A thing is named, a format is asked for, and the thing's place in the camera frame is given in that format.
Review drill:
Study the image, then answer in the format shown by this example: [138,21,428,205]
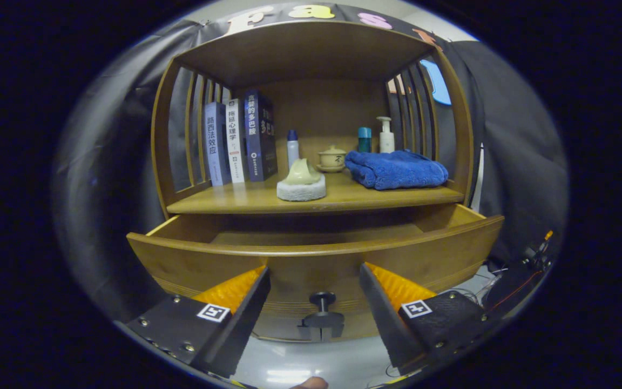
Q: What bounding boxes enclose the black backdrop cloth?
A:
[52,5,568,325]

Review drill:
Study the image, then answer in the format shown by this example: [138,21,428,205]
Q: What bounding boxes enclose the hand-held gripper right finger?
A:
[359,263,501,376]

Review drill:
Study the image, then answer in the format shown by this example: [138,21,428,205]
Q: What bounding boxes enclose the folded blue towel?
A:
[344,150,449,191]

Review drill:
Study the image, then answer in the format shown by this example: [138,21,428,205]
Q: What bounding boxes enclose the beige lidded teacup with saucer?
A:
[316,145,347,173]

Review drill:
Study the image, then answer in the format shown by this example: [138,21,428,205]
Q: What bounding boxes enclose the wooden countertop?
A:
[166,162,465,215]

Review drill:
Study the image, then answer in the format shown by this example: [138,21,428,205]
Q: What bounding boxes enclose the wooden cabinet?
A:
[151,21,475,217]

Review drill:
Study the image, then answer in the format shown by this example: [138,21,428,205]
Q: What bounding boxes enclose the black orange device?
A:
[522,231,555,271]

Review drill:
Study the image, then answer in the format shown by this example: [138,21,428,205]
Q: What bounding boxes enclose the tangle of cables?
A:
[454,267,509,306]

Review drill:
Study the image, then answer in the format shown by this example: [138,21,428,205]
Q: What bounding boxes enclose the white bottle with blue cap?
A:
[287,130,300,169]

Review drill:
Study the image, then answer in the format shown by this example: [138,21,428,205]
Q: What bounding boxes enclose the light blue book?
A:
[204,102,232,187]

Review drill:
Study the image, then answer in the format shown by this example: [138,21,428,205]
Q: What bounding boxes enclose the white pump bottle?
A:
[376,116,396,154]

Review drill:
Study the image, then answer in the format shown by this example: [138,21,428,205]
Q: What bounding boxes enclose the white book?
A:
[225,98,247,184]

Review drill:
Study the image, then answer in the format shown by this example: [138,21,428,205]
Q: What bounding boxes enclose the pale green handled sponge brush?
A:
[276,158,327,202]

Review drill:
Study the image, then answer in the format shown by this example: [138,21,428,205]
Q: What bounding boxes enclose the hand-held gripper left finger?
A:
[114,266,271,379]

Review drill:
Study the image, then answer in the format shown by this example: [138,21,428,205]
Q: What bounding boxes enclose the dark blue book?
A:
[244,90,278,182]

